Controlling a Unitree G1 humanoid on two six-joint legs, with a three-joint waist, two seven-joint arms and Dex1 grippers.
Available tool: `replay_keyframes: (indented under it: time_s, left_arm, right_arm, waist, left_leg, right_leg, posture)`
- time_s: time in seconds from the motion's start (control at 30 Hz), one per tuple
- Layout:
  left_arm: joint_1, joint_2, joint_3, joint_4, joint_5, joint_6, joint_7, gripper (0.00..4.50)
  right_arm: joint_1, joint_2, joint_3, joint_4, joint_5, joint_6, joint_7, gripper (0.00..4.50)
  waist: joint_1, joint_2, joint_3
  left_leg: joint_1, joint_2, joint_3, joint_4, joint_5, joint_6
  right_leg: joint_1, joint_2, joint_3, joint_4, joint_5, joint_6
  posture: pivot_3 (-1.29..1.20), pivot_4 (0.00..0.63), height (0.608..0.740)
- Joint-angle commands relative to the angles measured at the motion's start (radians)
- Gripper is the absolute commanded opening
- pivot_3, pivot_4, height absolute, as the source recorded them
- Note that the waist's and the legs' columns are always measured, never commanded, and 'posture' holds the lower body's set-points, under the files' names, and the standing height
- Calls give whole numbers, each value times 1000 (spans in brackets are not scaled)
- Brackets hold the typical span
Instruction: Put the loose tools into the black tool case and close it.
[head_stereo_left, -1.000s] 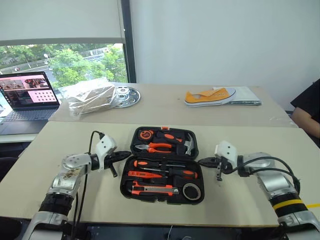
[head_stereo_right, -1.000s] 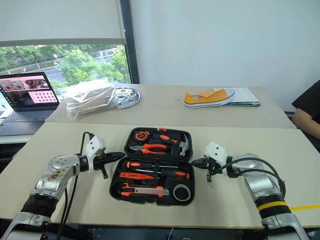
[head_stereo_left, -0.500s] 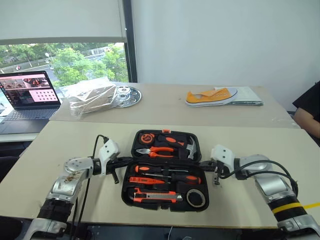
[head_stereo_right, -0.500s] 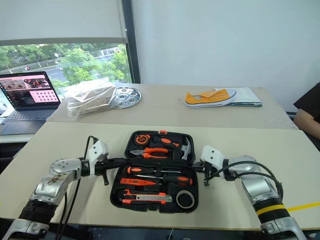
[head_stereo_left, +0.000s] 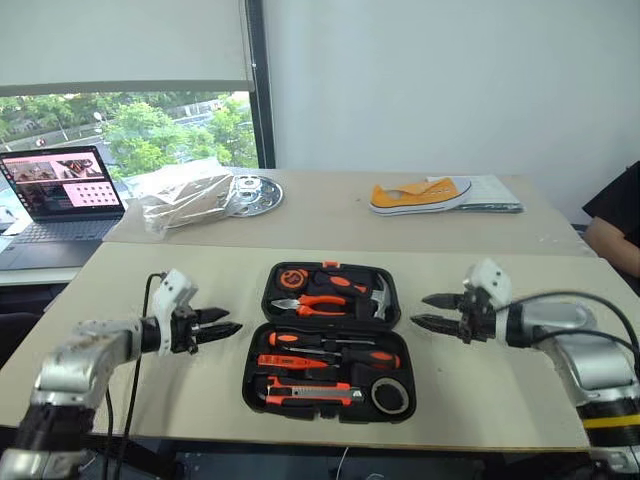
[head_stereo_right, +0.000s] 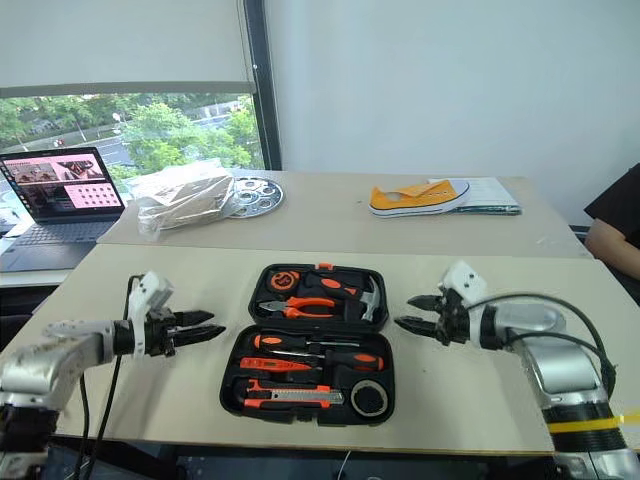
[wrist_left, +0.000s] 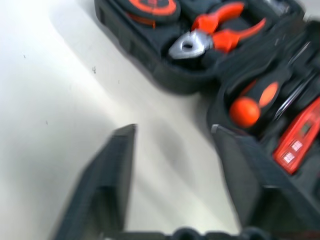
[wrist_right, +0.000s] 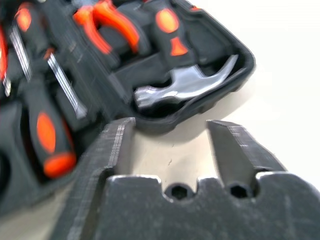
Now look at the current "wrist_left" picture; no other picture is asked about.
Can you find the black tool case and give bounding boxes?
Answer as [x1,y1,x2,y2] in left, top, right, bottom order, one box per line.
[94,0,320,187]

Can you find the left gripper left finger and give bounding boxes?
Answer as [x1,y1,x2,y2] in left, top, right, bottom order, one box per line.
[53,123,138,240]

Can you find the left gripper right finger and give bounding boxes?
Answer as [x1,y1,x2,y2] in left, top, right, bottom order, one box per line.
[210,123,320,240]

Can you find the orange black tape measure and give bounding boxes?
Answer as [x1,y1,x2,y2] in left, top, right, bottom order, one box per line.
[124,0,183,29]

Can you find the orange handled pliers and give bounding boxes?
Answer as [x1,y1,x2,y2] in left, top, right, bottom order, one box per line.
[168,1,268,61]

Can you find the orange black handled screwdriver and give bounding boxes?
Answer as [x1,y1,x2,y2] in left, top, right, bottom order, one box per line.
[228,42,313,130]

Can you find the orange voltage tester pen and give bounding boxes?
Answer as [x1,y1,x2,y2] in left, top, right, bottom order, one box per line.
[271,95,320,176]

